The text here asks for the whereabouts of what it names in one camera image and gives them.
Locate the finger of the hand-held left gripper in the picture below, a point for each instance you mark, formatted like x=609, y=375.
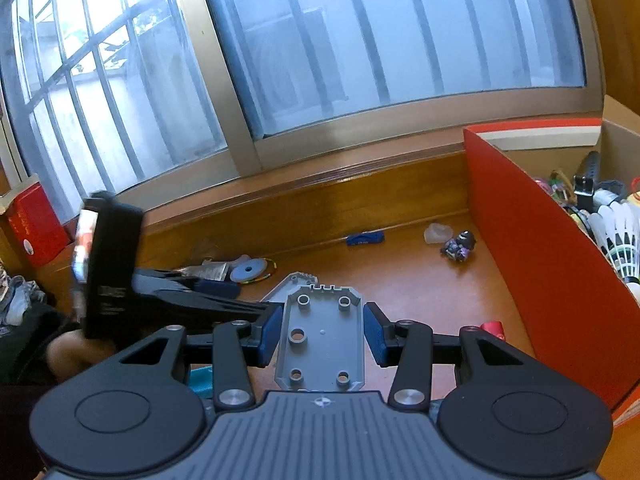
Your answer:
x=210, y=308
x=215, y=288

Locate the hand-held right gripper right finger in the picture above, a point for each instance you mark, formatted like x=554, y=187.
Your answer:
x=376, y=336

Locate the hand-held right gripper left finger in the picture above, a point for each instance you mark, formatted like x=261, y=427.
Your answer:
x=271, y=336

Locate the grey studded plastic plate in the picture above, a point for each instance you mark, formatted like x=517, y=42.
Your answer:
x=322, y=340

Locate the person's left forearm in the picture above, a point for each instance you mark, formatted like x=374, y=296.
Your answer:
x=75, y=360

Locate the wooden desktop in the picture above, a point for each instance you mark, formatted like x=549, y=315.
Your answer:
x=400, y=280

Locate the silver foil packet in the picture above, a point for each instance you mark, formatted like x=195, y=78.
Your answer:
x=210, y=271

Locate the blue round disc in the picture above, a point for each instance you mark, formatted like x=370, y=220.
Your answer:
x=247, y=271

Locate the teal plastic piece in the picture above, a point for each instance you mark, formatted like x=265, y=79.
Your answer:
x=202, y=382

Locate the small red carton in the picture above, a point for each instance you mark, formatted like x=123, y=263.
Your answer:
x=37, y=225

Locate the denim cloth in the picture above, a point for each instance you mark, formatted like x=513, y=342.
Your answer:
x=17, y=297

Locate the small red plastic piece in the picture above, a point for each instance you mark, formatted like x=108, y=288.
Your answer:
x=494, y=330

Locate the clear plastic piece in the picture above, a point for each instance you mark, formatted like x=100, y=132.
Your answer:
x=437, y=234

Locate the small purple black toy figure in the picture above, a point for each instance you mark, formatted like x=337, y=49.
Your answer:
x=460, y=247

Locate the red cardboard box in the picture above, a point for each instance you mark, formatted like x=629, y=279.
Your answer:
x=530, y=260

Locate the white shuttlecock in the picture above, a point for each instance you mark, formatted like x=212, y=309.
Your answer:
x=634, y=294
x=617, y=235

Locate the sliding window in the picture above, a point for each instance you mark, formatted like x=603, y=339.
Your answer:
x=350, y=35

